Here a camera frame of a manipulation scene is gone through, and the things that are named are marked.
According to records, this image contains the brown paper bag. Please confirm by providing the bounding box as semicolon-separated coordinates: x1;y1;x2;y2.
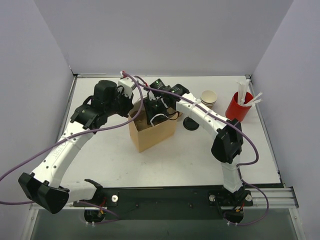
128;100;180;153

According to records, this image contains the stack of paper cups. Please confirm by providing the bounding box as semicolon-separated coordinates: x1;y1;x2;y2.
200;90;218;109

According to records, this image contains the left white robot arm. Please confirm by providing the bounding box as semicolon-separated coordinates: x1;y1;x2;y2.
18;78;137;214

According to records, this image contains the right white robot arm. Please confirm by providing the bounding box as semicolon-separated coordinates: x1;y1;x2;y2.
145;79;243;194

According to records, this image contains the red cylindrical straw holder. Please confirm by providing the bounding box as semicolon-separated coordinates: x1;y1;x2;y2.
225;92;252;122

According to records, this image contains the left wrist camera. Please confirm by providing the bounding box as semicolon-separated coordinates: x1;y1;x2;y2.
118;71;137;98

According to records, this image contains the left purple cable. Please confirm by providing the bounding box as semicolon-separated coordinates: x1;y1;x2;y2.
0;72;146;205

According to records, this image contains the purple cable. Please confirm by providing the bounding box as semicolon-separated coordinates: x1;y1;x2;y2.
132;74;270;227
0;72;146;205

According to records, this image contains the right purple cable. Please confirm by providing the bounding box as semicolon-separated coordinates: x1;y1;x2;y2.
132;74;270;227

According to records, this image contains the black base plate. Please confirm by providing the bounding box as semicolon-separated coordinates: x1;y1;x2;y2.
88;185;253;220

